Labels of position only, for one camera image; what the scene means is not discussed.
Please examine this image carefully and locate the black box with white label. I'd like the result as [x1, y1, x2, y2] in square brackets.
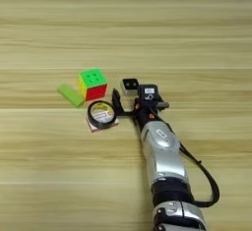
[137, 84, 160, 102]

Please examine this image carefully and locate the red and white card box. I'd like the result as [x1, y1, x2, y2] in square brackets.
[86, 116, 120, 134]

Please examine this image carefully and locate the green rectangular block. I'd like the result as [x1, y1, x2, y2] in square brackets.
[57, 83, 85, 108]

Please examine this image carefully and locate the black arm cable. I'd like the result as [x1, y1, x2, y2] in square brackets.
[163, 120, 221, 208]

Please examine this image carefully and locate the colourful puzzle cube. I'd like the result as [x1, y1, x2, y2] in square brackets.
[78, 68, 108, 102]

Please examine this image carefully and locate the small grey box black top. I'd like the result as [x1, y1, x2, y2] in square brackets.
[120, 78, 141, 96]

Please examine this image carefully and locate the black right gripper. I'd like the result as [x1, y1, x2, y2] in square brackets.
[111, 87, 170, 131]

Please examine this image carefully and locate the black tape roll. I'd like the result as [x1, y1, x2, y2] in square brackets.
[87, 99, 117, 131]

